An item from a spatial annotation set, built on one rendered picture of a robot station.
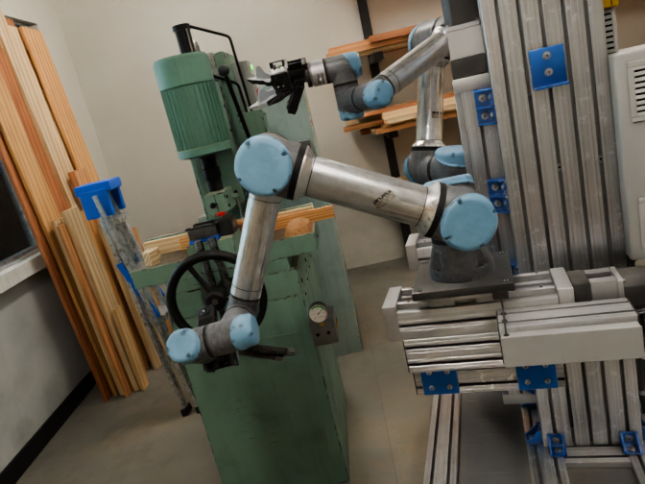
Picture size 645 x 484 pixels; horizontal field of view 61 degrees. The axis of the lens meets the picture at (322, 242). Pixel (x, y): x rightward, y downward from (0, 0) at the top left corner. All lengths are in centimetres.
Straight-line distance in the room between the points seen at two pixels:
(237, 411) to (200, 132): 93
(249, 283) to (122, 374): 199
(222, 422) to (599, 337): 125
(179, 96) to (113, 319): 167
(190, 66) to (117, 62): 257
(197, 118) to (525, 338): 114
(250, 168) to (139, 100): 323
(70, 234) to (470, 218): 232
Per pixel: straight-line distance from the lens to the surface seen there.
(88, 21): 441
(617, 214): 147
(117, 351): 320
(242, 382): 188
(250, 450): 202
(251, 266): 128
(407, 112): 363
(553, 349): 122
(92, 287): 309
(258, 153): 106
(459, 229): 110
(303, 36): 408
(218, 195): 181
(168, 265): 178
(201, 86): 178
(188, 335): 122
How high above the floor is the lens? 127
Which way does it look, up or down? 14 degrees down
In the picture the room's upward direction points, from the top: 13 degrees counter-clockwise
